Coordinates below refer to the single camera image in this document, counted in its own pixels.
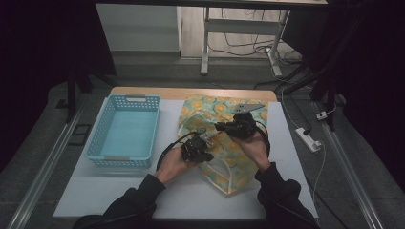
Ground light blue plastic basket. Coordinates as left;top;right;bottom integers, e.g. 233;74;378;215
85;93;161;169

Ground aluminium rail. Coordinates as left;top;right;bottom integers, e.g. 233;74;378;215
311;100;385;229
6;109;84;229

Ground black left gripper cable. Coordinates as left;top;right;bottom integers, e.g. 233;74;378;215
156;131;196;171

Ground orange print cloth bag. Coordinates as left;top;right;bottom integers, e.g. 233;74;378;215
177;93;269;197

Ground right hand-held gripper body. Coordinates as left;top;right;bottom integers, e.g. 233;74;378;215
222;101;266;140

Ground black floor cables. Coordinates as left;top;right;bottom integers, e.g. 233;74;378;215
207;9;304;66

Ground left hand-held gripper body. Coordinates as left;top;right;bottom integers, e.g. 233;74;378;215
181;128;221;164

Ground white metal desk frame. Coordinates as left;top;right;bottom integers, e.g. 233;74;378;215
200;6;291;77

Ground black floor plate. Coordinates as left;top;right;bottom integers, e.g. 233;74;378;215
68;123;93;147

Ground white power strip cable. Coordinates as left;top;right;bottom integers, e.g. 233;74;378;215
311;140;328;204

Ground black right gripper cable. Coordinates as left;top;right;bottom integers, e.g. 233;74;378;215
253;119;272;157

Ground white table mat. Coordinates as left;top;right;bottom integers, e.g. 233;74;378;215
53;97;319;221

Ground black metal stand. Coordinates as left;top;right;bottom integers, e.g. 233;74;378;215
254;61;340;132
64;61;117;124

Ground white power strip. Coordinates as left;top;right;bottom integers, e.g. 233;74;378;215
294;127;323;154

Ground person's right hand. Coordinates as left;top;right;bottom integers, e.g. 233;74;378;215
231;129;272;174

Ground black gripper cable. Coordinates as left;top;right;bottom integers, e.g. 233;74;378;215
156;131;196;171
253;119;272;157

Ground white panel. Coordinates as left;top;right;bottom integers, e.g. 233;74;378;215
95;3;183;53

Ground person's left hand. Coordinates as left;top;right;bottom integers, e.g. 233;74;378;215
153;146;197;186

